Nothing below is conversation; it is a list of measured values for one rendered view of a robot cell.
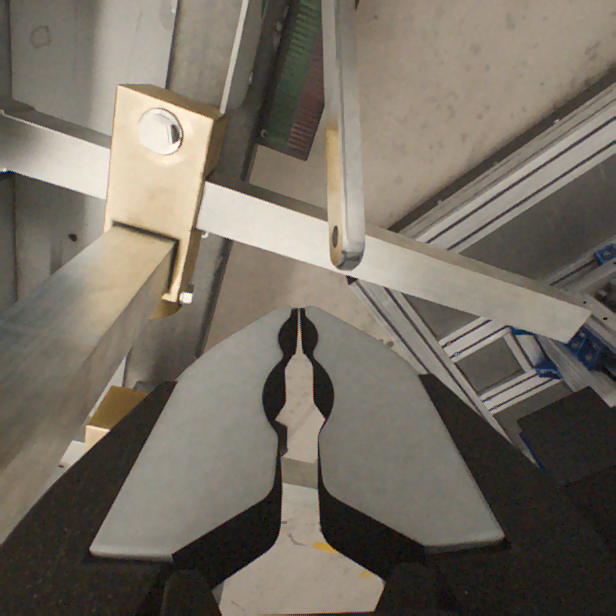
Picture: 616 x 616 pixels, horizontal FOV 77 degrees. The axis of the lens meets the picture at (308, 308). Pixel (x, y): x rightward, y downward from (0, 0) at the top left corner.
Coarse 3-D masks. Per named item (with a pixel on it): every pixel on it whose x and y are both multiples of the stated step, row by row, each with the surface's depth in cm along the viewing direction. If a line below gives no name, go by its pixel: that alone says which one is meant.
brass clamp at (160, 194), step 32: (128, 96) 20; (160, 96) 20; (128, 128) 20; (192, 128) 20; (224, 128) 24; (128, 160) 21; (160, 160) 21; (192, 160) 21; (128, 192) 22; (160, 192) 22; (192, 192) 22; (128, 224) 23; (160, 224) 23; (192, 224) 23; (192, 256) 26; (192, 288) 27
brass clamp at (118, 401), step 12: (108, 396) 34; (120, 396) 34; (132, 396) 35; (144, 396) 35; (108, 408) 33; (120, 408) 33; (132, 408) 34; (96, 420) 32; (108, 420) 32; (96, 432) 31
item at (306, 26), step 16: (304, 0) 28; (320, 0) 28; (304, 16) 29; (320, 16) 29; (304, 32) 29; (288, 48) 30; (304, 48) 30; (288, 64) 30; (304, 64) 30; (288, 80) 31; (288, 96) 31; (272, 112) 32; (288, 112) 32; (272, 128) 32; (288, 128) 32
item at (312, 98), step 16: (320, 32) 29; (320, 48) 30; (320, 64) 30; (320, 80) 31; (304, 96) 31; (320, 96) 31; (304, 112) 32; (304, 128) 32; (288, 144) 33; (304, 144) 33
